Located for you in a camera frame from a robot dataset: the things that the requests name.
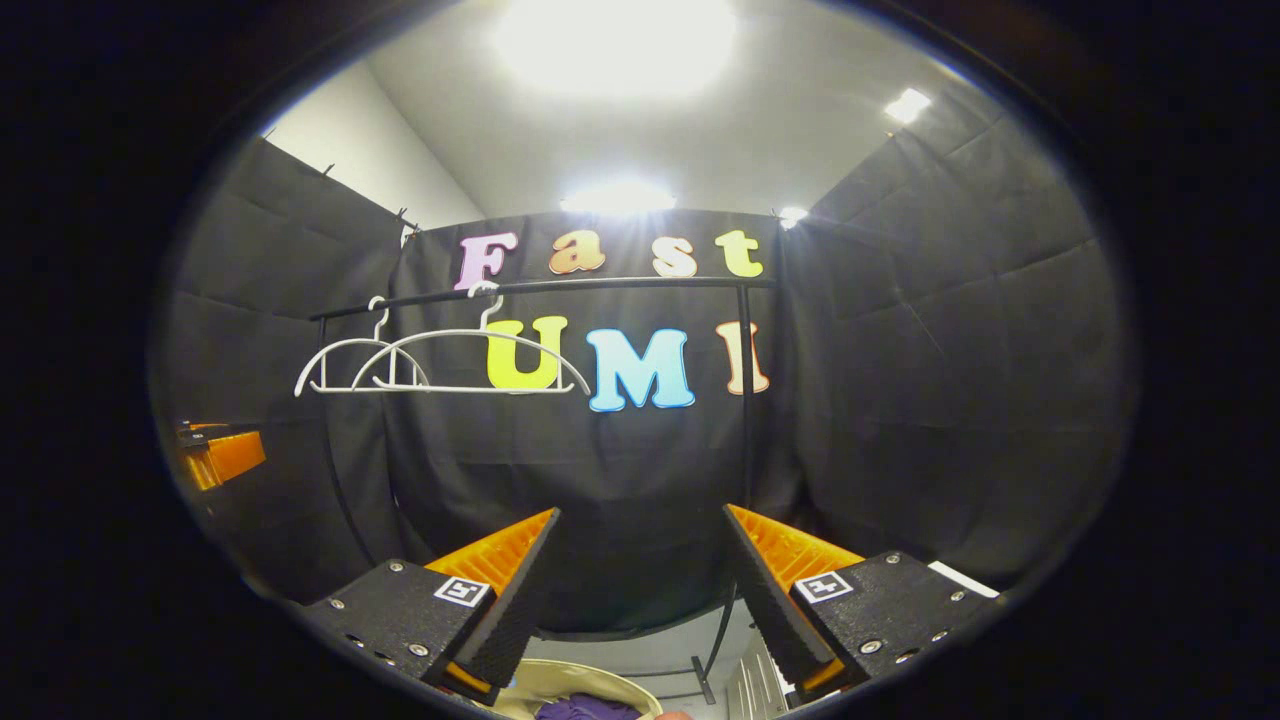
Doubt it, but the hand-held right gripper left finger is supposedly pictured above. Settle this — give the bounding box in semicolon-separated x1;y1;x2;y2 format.
300;507;563;706

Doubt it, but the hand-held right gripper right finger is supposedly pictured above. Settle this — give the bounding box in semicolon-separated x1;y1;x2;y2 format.
722;503;1001;701

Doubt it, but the beige laundry hamper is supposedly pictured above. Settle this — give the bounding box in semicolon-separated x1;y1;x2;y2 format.
490;658;666;720

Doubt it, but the purple knit jacket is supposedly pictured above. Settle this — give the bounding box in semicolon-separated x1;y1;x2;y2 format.
535;695;643;720

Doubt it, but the white plastic hanger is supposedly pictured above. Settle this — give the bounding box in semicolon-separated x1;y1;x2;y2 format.
295;296;433;398
352;282;593;397

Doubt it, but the black clothes rack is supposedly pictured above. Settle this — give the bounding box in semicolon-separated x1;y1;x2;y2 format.
310;277;777;706

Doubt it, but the grey ribbed panel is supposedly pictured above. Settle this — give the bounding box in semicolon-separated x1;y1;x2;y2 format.
725;635;798;717

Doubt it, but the black backdrop cloth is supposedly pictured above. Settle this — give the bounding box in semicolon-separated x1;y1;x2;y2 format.
150;75;1136;641

